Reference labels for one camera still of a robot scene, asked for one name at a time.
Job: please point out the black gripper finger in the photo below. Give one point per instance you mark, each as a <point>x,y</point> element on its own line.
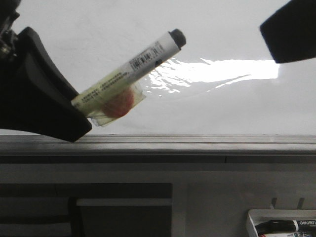
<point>290,33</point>
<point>35,97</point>

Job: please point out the white marker with black tip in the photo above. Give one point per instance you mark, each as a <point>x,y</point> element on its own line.
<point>117,93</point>

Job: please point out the whiteboard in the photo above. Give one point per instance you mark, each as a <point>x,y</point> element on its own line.
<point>223,81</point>

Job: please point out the dark cabinet panel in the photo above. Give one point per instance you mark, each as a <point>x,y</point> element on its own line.
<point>50,210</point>

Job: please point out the white marker tray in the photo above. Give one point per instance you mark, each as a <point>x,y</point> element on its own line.
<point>258,216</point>

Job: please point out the black Deli marker in tray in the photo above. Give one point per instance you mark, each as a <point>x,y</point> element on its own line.
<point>285,226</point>

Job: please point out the blue label marker in tray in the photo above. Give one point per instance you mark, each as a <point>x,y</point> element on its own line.
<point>290,234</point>

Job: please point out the aluminium whiteboard frame rail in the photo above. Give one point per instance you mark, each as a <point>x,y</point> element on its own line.
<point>159,149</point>

